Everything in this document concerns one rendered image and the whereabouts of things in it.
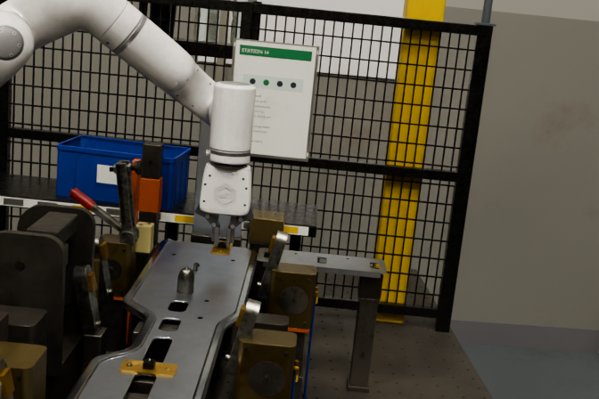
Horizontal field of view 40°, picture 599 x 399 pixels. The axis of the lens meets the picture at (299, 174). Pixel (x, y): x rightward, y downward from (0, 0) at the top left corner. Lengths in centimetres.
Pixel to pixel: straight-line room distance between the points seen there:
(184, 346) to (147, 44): 55
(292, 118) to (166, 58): 70
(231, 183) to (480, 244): 252
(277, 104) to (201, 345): 95
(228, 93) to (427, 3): 79
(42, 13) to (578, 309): 328
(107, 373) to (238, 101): 60
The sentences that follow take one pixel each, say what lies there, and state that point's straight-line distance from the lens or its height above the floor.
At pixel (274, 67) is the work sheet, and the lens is 217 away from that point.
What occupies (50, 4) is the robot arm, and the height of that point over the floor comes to 152.
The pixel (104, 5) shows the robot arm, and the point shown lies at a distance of 153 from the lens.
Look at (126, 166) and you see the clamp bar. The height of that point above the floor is 121.
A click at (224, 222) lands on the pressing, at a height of 103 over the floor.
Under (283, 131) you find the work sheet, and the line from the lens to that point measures 219.
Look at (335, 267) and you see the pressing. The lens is 182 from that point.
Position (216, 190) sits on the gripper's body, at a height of 118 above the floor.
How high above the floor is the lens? 157
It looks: 12 degrees down
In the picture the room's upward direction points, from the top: 6 degrees clockwise
